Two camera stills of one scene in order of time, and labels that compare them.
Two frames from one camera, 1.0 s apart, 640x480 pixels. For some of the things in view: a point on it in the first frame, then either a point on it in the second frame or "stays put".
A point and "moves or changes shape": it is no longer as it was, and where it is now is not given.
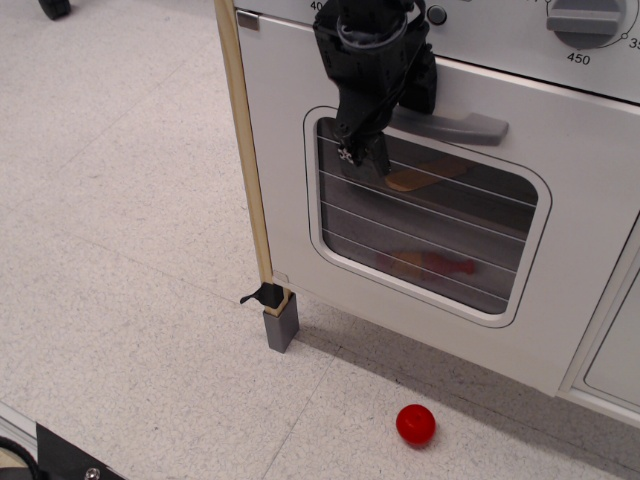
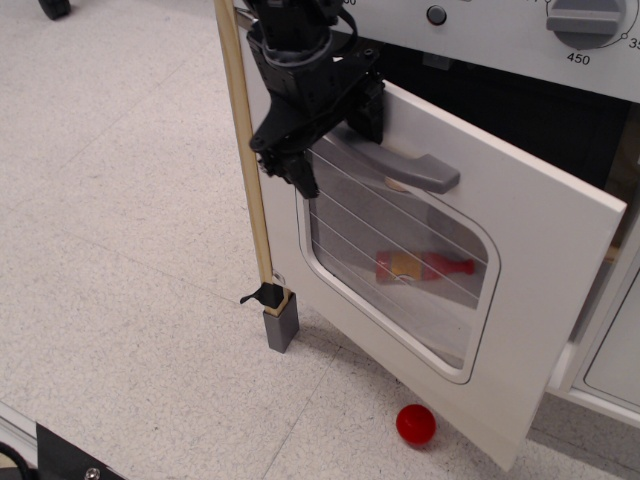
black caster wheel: x=56 y=8 stays put
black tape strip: x=269 y=293 stays put
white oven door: x=496 y=232 moves or changes shape
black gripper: x=369 y=49 to x=312 y=62
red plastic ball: x=416 y=424 stays put
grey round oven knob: x=585 y=24 stays put
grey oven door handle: x=471 y=128 to x=419 y=172
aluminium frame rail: x=18 y=428 stays put
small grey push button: x=437 y=15 stays put
